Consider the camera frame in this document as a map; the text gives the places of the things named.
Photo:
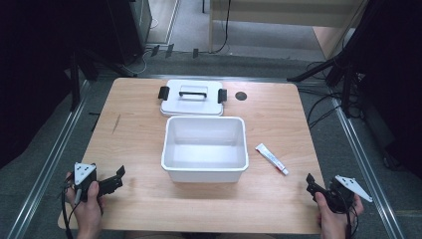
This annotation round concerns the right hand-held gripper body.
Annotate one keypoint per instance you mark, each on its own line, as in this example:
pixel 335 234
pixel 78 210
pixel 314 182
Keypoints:
pixel 345 192

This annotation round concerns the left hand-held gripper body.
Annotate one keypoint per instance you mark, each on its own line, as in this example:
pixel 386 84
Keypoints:
pixel 85 181

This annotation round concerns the white ointment tube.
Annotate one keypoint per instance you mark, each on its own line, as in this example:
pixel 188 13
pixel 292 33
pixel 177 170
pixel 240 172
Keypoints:
pixel 270 158

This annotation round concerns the white plastic storage box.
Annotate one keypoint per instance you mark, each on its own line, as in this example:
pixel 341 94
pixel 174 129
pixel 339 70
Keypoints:
pixel 205 149

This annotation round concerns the white box lid black clasps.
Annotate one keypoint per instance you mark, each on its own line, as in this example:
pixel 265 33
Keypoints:
pixel 192 101

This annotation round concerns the person's right hand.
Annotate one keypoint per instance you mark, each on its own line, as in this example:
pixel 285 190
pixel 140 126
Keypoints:
pixel 335 220

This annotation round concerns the person's left hand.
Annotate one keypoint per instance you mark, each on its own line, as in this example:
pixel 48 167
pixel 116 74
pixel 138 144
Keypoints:
pixel 87 212

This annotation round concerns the black tripod stand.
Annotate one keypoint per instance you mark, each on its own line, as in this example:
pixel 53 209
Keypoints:
pixel 75 83
pixel 346 86

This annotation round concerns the black round table grommet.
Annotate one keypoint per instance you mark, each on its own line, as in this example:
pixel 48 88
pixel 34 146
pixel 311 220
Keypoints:
pixel 241 96

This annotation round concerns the dark cabinet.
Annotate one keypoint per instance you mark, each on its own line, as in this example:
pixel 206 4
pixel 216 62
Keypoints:
pixel 131 30

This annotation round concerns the light wooden desk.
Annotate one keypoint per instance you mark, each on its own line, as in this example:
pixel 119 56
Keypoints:
pixel 265 13

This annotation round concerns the metal floor rail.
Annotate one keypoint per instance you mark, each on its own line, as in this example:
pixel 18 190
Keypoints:
pixel 46 166
pixel 365 166

